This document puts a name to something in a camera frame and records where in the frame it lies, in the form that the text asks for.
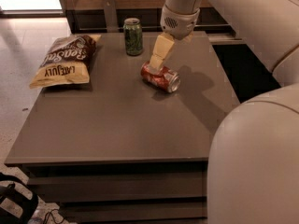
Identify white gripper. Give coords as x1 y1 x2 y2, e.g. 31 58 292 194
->
149 6 200 71

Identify red coke can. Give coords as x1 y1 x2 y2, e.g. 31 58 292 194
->
140 62 180 93

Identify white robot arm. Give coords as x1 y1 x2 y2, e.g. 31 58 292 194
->
161 0 299 224

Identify green soda can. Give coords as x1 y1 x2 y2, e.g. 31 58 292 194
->
123 18 143 56

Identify wooden counter panel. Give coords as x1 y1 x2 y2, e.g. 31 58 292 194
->
59 0 298 33

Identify brown yellow chip bag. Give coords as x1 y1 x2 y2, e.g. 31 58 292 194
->
29 34 101 89

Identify grey drawer cabinet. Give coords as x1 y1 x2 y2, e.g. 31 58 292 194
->
6 32 238 224

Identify left metal bracket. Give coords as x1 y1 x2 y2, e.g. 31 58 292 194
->
102 0 119 33

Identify black bag with straps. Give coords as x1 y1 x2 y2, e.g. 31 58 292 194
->
0 173 38 224

